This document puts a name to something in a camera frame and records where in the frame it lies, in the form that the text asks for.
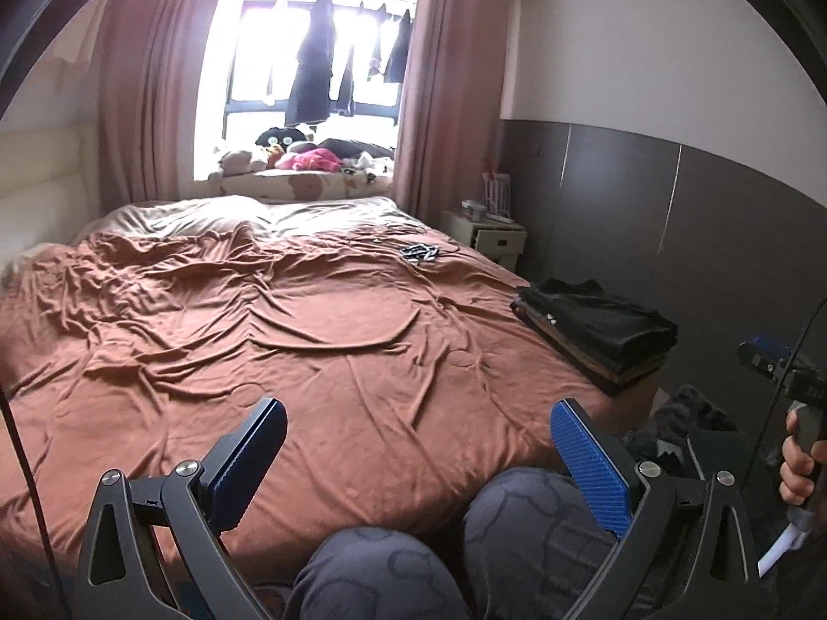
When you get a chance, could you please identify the person's right hand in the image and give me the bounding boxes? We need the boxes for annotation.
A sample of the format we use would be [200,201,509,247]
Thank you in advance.
[779,410,827,505]

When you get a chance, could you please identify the right pink curtain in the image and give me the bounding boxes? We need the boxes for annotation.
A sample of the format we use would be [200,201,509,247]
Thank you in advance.
[392,0,514,225]

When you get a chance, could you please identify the person's patterned grey trousers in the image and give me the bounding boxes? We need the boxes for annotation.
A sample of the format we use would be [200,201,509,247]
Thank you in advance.
[282,468,614,618]

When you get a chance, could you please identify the black tangled item on bed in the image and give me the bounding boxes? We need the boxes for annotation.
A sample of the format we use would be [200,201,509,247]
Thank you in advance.
[398,243,441,266]

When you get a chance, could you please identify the white bedside table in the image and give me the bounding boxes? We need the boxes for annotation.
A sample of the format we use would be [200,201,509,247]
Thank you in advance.
[440,210,527,272]

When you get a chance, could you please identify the black cable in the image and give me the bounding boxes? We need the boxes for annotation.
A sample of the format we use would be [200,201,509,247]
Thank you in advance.
[751,295,827,459]

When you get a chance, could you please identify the pink plush toy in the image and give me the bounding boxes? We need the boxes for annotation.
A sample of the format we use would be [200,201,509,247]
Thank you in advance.
[276,147,343,172]

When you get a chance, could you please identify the patterned window seat cushion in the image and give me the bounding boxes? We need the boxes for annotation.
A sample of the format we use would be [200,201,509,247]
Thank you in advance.
[209,169,392,203]

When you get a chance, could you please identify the pink curtain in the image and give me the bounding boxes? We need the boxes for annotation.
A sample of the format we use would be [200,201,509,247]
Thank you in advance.
[95,0,219,211]
[392,0,514,225]

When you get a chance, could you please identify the cream padded headboard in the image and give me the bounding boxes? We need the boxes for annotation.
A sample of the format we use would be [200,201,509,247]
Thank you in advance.
[2,123,101,265]

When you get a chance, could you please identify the left pink curtain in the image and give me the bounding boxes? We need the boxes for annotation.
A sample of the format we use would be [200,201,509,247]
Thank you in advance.
[95,0,219,211]

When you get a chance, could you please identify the brown bed sheet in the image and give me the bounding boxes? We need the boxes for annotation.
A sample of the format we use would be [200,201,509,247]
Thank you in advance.
[2,197,654,582]

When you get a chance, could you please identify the stack of folded dark clothes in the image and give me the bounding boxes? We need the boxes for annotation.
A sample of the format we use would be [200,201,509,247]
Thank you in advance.
[510,278,679,396]

